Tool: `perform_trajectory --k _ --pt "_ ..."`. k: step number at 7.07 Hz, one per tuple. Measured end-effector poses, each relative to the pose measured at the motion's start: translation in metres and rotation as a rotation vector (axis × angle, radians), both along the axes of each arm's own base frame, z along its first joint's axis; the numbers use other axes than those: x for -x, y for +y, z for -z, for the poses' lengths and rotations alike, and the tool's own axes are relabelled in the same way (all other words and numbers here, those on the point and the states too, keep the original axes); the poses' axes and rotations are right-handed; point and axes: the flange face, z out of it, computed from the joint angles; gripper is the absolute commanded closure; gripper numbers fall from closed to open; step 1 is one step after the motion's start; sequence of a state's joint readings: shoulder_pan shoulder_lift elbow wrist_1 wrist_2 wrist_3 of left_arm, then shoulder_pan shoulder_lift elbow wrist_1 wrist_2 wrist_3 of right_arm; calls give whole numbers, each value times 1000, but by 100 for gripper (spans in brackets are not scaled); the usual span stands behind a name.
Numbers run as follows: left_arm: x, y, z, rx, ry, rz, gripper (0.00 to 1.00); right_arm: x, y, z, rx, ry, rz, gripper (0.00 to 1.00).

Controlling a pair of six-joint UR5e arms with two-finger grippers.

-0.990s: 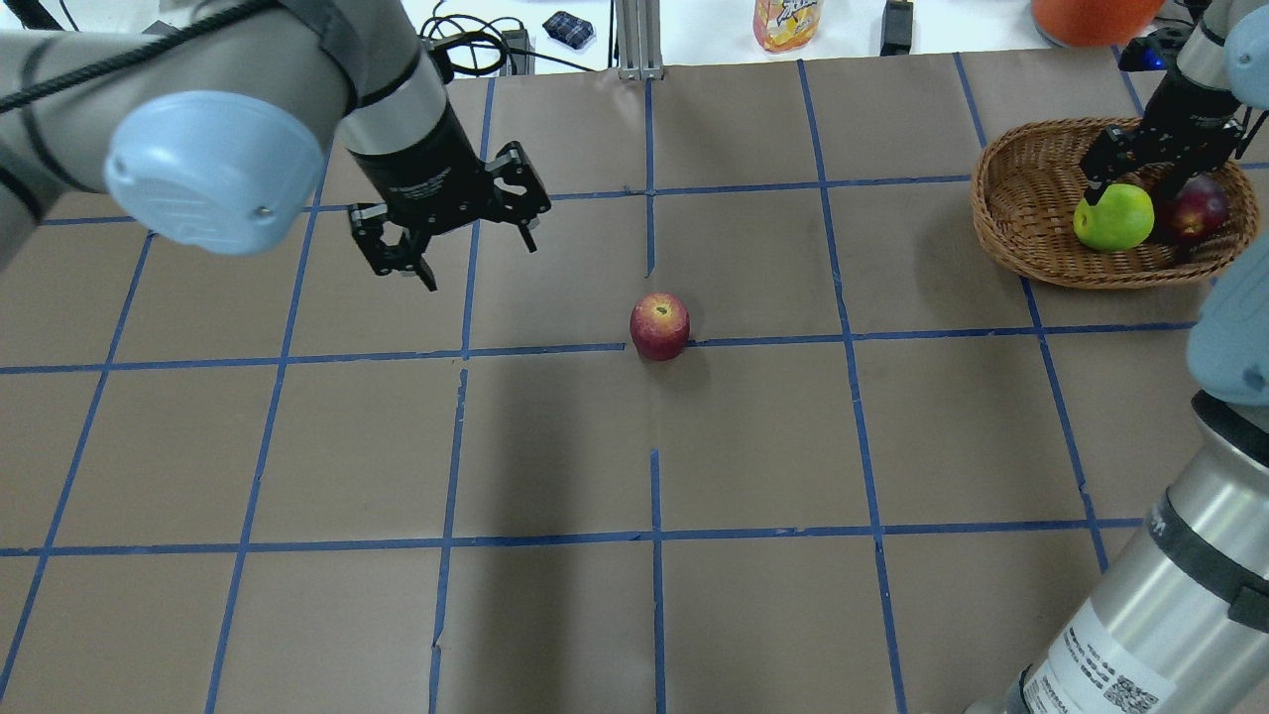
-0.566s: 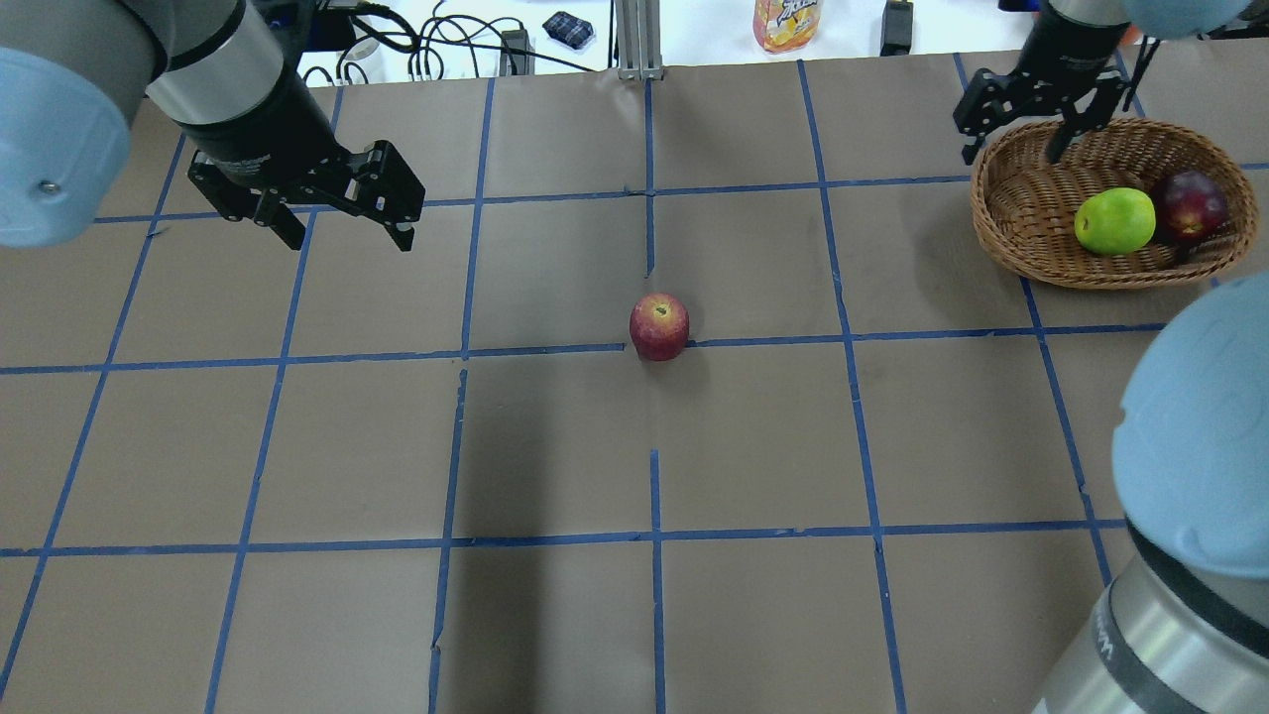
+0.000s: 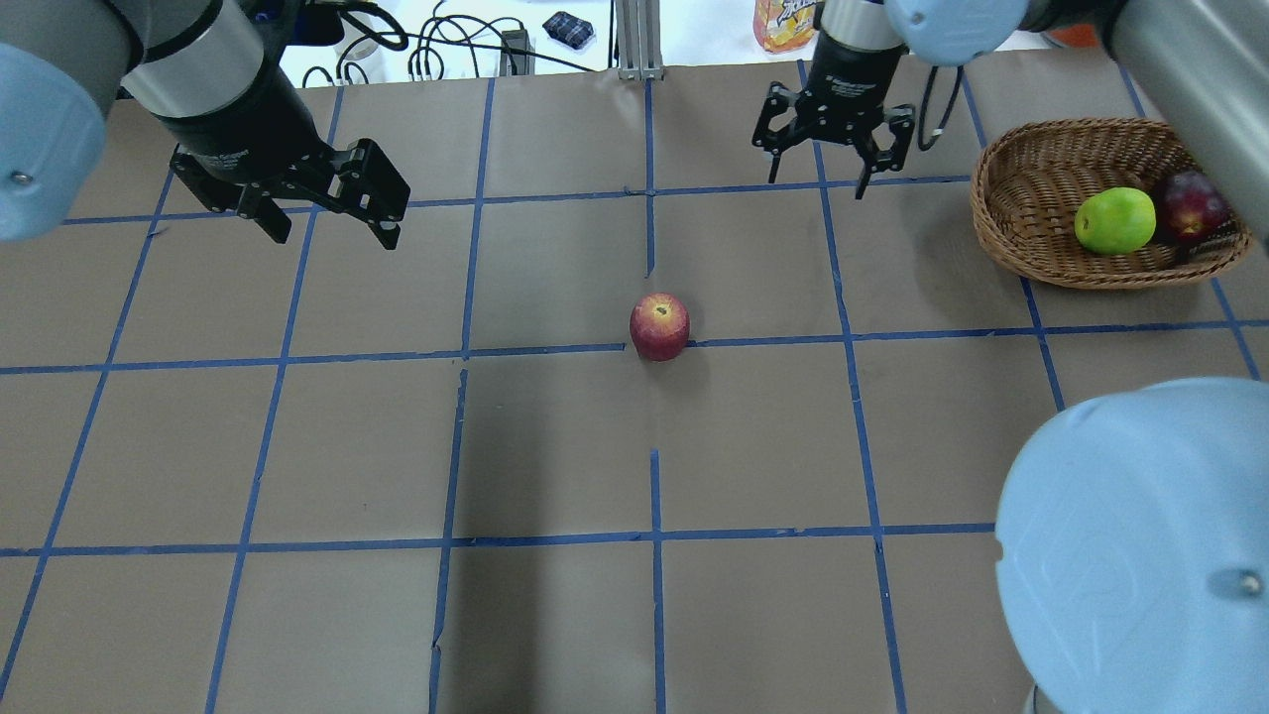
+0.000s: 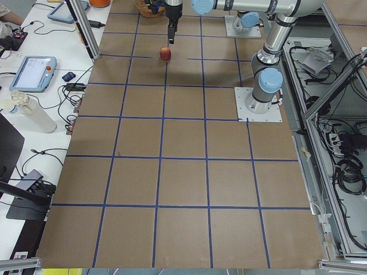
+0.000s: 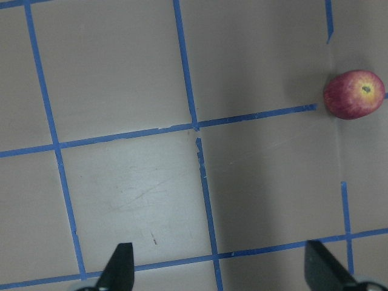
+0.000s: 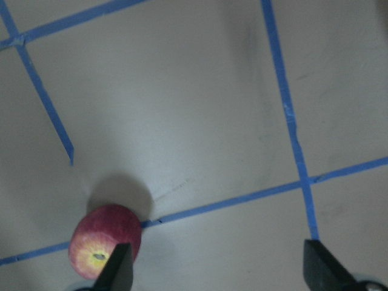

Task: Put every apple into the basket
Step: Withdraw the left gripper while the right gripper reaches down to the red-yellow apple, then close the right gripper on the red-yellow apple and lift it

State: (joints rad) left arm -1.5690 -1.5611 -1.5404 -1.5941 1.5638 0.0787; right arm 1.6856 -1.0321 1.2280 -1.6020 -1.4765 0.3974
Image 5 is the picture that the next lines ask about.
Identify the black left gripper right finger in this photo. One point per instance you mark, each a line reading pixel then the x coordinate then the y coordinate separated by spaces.
pixel 322 271

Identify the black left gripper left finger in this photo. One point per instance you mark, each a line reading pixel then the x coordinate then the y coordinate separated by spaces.
pixel 119 273

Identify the red yellow apple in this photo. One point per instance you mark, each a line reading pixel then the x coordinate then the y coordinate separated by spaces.
pixel 354 94

